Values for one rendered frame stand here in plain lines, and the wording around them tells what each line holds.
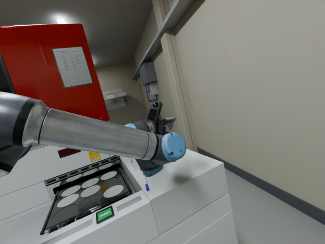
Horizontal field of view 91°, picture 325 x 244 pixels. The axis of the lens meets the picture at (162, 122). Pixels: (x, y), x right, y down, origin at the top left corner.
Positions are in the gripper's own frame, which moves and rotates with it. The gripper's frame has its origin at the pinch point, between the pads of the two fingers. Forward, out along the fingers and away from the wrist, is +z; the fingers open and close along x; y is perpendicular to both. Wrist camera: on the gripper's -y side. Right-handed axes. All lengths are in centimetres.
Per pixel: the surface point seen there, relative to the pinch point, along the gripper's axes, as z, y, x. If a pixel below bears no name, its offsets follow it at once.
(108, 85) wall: 538, 14, -548
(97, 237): -46, 31, 0
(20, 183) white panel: -35, 45, -70
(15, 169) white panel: -35, 37, -73
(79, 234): -49, 30, -5
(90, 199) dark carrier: -28, 41, -24
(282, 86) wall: 91, -24, 64
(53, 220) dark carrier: -42, 44, -30
